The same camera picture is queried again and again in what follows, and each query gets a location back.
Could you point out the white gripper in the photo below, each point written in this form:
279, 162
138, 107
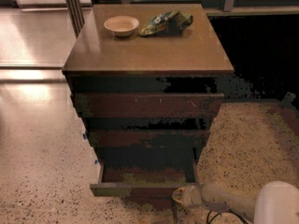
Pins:
195, 195

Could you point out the drawer brown wood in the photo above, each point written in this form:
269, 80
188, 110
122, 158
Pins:
152, 186

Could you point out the middle drawer brown front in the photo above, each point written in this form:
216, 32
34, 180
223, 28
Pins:
148, 138

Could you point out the brown wooden drawer cabinet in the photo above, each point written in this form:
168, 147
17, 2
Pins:
190, 62

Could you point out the top drawer brown front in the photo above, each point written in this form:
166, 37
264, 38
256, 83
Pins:
147, 105

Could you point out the green chip bag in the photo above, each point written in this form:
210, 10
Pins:
168, 23

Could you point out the beige round bowl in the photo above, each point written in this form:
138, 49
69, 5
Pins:
121, 26

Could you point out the metal window frame post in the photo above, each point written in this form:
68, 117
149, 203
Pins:
76, 15

